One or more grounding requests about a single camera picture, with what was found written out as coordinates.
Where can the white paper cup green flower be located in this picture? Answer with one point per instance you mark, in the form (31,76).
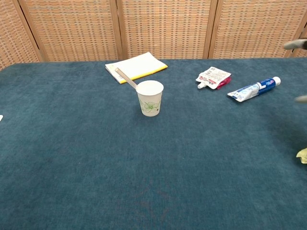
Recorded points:
(149,103)

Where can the woven folding screen panel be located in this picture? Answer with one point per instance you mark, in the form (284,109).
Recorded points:
(302,54)
(168,28)
(12,36)
(259,28)
(72,28)

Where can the white red spout pouch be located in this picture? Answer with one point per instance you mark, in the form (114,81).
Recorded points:
(213,76)

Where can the blue white toothpaste tube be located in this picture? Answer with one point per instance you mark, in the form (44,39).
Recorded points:
(251,89)

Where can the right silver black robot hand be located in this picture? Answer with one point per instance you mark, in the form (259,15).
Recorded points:
(297,44)

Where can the crumpled yellow paper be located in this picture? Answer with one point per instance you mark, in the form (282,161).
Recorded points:
(303,155)

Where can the white notebook yellow edge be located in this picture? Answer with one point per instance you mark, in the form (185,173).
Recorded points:
(141,65)

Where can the transparent plastic straw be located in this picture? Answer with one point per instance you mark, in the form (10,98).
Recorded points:
(126,79)

